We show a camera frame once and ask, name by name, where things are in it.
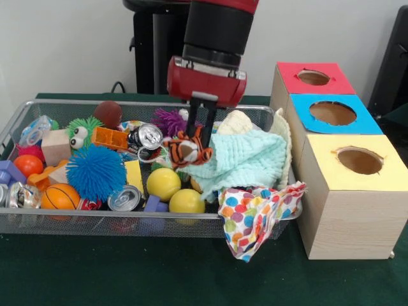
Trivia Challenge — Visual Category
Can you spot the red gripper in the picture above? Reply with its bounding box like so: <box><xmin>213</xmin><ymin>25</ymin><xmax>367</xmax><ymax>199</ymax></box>
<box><xmin>167</xmin><ymin>55</ymin><xmax>248</xmax><ymax>150</ymax></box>

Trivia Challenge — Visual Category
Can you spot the tiger plush toy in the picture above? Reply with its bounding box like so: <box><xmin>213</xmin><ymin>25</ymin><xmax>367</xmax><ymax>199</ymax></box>
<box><xmin>164</xmin><ymin>127</ymin><xmax>214</xmax><ymax>170</ymax></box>

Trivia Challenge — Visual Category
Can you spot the mint green muslin cloth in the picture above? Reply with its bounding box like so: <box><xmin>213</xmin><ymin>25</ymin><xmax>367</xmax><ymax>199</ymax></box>
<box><xmin>178</xmin><ymin>130</ymin><xmax>288</xmax><ymax>204</ymax></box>

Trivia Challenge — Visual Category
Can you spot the white polka dot cloth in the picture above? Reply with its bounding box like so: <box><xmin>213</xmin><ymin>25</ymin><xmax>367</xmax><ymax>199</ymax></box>
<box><xmin>217</xmin><ymin>180</ymin><xmax>309</xmax><ymax>264</ymax></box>

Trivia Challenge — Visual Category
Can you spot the blue spiky rubber ball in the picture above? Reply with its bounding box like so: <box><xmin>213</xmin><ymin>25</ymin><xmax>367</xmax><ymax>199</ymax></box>
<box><xmin>66</xmin><ymin>143</ymin><xmax>128</xmax><ymax>203</ymax></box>

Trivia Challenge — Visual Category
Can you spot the wooden box with three holes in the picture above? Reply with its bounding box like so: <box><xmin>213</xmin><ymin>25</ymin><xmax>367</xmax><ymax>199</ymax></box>
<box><xmin>269</xmin><ymin>61</ymin><xmax>408</xmax><ymax>261</ymax></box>

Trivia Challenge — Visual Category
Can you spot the black soda can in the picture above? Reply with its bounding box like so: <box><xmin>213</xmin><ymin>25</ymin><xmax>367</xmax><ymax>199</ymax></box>
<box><xmin>127</xmin><ymin>123</ymin><xmax>164</xmax><ymax>156</ymax></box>

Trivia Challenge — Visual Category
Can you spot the yellow tennis ball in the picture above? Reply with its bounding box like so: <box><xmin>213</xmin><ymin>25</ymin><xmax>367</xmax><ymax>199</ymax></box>
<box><xmin>147</xmin><ymin>168</ymin><xmax>182</xmax><ymax>202</ymax></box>

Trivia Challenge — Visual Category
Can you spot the yellow ball with black print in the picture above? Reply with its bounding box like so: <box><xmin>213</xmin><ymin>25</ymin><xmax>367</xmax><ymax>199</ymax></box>
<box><xmin>168</xmin><ymin>188</ymin><xmax>206</xmax><ymax>214</ymax></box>

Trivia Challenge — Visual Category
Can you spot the orange toy brick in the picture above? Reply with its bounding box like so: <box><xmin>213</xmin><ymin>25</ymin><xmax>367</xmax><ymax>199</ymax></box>
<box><xmin>91</xmin><ymin>126</ymin><xmax>129</xmax><ymax>150</ymax></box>

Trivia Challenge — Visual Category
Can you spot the green spiky googly-eyed toy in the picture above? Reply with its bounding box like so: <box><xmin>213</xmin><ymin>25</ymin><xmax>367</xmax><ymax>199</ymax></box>
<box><xmin>65</xmin><ymin>116</ymin><xmax>105</xmax><ymax>150</ymax></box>

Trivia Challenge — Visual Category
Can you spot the orange toy basketball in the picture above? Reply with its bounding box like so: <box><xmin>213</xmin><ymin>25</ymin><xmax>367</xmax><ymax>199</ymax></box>
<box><xmin>40</xmin><ymin>183</ymin><xmax>81</xmax><ymax>210</ymax></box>

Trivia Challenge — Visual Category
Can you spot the dark green tablecloth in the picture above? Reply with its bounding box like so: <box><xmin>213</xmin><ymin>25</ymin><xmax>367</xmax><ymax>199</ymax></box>
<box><xmin>0</xmin><ymin>92</ymin><xmax>408</xmax><ymax>306</ymax></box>
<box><xmin>381</xmin><ymin>102</ymin><xmax>408</xmax><ymax>130</ymax></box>

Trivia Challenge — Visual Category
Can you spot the black upright panel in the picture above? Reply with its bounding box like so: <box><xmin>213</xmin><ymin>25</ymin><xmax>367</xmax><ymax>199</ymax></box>
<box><xmin>368</xmin><ymin>4</ymin><xmax>408</xmax><ymax>119</ymax></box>

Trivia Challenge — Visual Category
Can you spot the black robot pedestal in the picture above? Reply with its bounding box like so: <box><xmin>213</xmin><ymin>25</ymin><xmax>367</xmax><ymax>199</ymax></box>
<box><xmin>122</xmin><ymin>0</ymin><xmax>192</xmax><ymax>96</ymax></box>

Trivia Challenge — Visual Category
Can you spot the silver wire mesh bin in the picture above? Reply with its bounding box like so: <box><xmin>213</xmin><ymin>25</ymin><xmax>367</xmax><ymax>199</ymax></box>
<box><xmin>0</xmin><ymin>99</ymin><xmax>303</xmax><ymax>240</ymax></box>

